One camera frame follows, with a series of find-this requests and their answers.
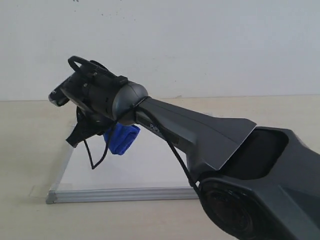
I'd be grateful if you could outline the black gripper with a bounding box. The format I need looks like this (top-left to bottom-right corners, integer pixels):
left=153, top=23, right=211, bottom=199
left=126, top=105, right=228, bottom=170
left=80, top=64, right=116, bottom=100
left=66, top=99, right=117, bottom=148

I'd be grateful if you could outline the blue cloth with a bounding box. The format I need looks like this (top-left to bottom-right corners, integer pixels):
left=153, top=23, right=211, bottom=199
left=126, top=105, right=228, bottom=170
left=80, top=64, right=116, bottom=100
left=103, top=123, right=141, bottom=156

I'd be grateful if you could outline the dark grey Piper robot arm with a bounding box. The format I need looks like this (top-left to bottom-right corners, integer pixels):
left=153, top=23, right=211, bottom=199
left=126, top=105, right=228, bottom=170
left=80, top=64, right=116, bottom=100
left=62, top=56, right=320, bottom=240

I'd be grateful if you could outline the clear tape strip front left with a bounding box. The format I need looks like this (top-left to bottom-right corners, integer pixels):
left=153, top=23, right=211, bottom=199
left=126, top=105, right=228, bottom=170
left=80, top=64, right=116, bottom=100
left=28, top=184, right=57, bottom=202

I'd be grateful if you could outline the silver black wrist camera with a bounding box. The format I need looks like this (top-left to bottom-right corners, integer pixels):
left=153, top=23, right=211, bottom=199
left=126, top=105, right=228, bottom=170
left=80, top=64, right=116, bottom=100
left=48, top=73, right=84, bottom=107

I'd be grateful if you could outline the white board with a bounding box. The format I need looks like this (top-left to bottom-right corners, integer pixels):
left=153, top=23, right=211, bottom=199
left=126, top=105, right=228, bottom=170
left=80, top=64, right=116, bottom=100
left=46, top=128, right=197, bottom=204

